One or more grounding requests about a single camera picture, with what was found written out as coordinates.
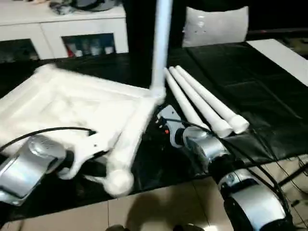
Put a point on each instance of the white plastic table leg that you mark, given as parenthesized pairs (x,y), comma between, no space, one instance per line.
(183,101)
(211,98)
(161,48)
(199,101)

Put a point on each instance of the white plastic table top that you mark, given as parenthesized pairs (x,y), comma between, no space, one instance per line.
(72,106)

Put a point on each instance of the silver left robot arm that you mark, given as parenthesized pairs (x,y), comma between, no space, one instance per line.
(24,166)

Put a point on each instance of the dark robot leg part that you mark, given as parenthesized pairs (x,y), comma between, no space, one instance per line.
(115,228)
(185,227)

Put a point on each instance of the white plastic upturned table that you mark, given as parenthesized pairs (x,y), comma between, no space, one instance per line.
(240,84)

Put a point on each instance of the white cup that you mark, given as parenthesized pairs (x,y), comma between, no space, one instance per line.
(108,50)

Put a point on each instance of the black cabinet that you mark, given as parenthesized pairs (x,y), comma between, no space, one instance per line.
(144,24)

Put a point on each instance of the grey cushion with holes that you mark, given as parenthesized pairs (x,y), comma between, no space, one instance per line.
(216,26)

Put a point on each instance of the black floor stand foot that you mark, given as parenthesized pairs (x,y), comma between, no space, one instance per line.
(296,173)

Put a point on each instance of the white cabinet with glass doors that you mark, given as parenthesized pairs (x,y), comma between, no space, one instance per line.
(60,21)

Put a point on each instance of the black screen with red light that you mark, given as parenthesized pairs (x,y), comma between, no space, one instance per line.
(276,32)

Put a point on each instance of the dark clutter pile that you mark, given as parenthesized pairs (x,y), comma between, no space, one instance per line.
(72,6)

